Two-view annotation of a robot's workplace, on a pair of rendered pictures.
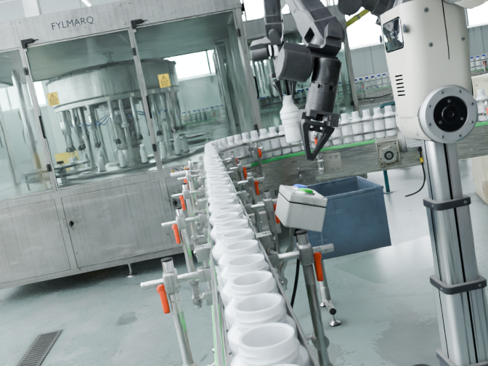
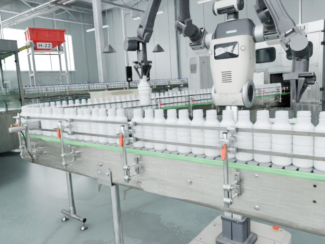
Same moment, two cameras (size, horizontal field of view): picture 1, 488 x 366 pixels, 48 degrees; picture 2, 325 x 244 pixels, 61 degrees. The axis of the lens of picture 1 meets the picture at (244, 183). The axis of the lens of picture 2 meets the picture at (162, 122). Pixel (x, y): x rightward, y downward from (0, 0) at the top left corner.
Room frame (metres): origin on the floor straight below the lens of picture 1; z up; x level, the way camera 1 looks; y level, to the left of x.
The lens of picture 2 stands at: (0.84, 0.92, 1.27)
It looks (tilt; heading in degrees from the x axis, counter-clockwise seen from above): 8 degrees down; 311
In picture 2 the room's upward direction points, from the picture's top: 3 degrees counter-clockwise
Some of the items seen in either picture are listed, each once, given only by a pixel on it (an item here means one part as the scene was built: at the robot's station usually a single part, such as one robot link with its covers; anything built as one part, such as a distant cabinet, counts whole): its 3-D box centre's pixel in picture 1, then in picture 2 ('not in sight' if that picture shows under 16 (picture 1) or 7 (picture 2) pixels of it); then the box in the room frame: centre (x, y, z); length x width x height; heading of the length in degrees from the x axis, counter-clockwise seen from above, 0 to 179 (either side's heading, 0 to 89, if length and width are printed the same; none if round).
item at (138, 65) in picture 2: (283, 87); (141, 70); (1.93, -0.20, 1.35); 0.07 x 0.07 x 0.09; 4
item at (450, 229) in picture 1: (454, 261); not in sight; (1.57, -0.58, 0.74); 0.11 x 0.11 x 0.40; 3
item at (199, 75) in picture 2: not in sight; (205, 92); (4.79, -5.49, 0.96); 0.82 x 0.50 x 1.91; 75
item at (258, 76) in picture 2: not in sight; (258, 80); (2.67, -3.77, 1.22); 0.23 x 0.04 x 0.32; 165
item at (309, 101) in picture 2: not in sight; (305, 90); (2.07, -4.41, 1.00); 1.60 x 1.30 x 2.00; 75
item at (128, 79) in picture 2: not in sight; (128, 74); (6.29, -4.13, 1.55); 0.17 x 0.15 x 0.42; 75
